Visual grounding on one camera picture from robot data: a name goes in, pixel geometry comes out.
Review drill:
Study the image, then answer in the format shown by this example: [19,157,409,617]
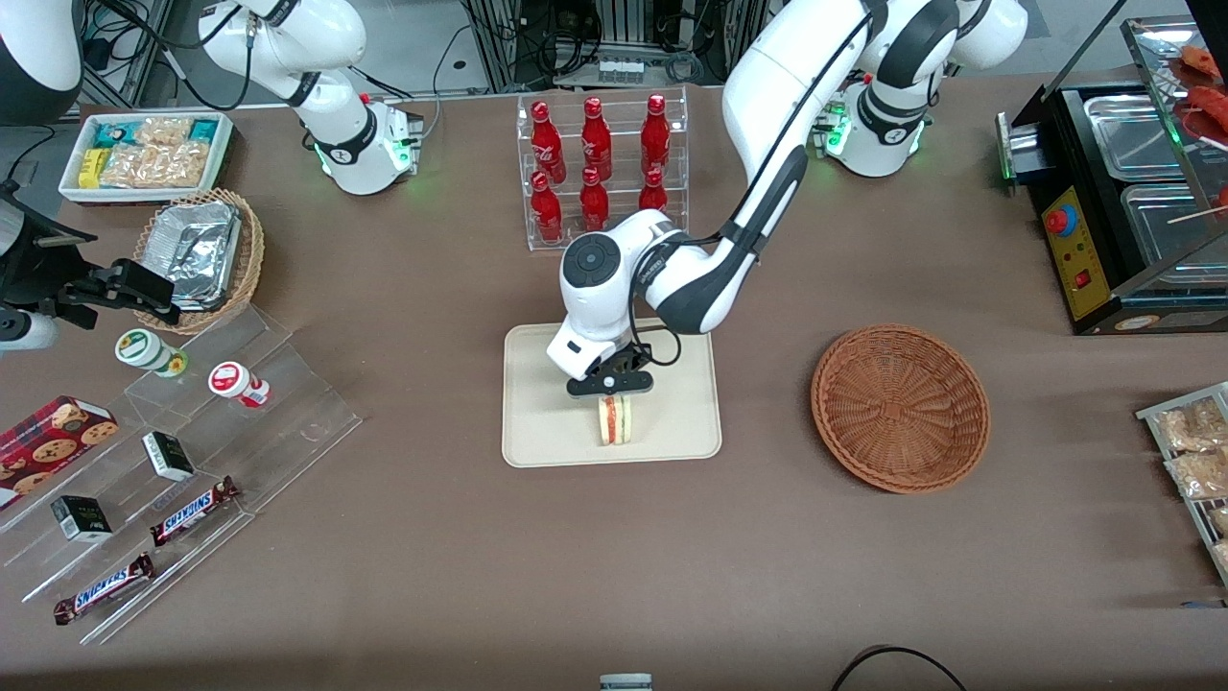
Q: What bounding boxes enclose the black looped cable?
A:
[830,646,970,691]

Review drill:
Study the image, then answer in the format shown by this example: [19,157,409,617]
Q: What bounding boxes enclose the grey wire rack tray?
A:
[1136,382,1228,588]

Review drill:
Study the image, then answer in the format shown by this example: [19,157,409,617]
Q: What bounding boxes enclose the stacked aluminium foil trays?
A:
[142,202,241,311]

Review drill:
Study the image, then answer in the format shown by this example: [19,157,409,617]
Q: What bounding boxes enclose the clear acrylic stepped stand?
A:
[0,305,364,646]

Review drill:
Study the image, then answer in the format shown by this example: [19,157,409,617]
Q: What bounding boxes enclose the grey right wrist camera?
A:
[0,309,60,352]

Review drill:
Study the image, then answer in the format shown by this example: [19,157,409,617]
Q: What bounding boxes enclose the round brown wicker basket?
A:
[811,323,991,495]

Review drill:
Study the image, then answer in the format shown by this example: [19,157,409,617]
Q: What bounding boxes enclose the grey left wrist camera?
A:
[547,324,617,382]

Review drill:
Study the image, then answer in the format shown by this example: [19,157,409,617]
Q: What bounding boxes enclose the white rectangular snack bin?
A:
[59,112,234,204]

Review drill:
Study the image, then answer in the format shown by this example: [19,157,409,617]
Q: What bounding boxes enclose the red tartan cookie box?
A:
[0,395,120,510]

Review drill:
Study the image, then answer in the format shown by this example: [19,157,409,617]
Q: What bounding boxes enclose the red sausage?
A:
[1185,86,1228,145]
[1178,46,1225,83]

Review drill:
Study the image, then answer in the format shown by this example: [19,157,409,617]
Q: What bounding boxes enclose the red lid yogurt cup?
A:
[208,361,272,409]

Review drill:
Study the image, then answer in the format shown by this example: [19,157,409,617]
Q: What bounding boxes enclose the aluminium frame rack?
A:
[460,0,768,89]

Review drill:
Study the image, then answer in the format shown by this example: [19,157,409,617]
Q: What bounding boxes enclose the small black box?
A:
[142,431,196,482]
[51,495,113,543]

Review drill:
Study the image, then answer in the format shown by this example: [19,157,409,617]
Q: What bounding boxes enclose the beige rectangular tray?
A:
[502,316,722,469]

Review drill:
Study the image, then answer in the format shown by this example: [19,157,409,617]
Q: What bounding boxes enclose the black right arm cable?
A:
[158,19,252,112]

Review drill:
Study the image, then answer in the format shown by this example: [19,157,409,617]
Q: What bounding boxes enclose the triangular sandwich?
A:
[597,393,635,447]

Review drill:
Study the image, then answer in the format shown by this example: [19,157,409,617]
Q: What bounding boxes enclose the oval light wicker basket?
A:
[134,188,265,335]

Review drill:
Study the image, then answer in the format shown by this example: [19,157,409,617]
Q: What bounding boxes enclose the clear acrylic bottle rack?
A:
[516,86,690,252]

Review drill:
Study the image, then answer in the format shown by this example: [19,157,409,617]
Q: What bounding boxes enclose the green lid yogurt cup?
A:
[115,328,188,378]

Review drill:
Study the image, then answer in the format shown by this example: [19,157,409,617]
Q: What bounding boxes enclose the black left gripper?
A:
[566,347,656,416]

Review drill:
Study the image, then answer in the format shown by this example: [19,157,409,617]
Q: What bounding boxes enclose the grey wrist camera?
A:
[547,324,617,382]
[0,309,60,352]

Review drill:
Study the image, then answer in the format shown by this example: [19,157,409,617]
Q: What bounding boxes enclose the brown Snickers bar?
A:
[150,476,240,548]
[53,553,155,626]

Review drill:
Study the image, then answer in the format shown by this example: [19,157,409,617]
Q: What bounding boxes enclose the steel warmer pan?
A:
[1082,93,1193,183]
[1121,182,1228,268]

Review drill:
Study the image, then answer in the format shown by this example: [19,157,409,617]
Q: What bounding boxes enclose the clear rice cracker bag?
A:
[101,142,210,189]
[134,117,193,148]

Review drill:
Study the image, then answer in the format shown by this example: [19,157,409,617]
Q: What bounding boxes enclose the black food warmer machine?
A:
[996,0,1228,337]

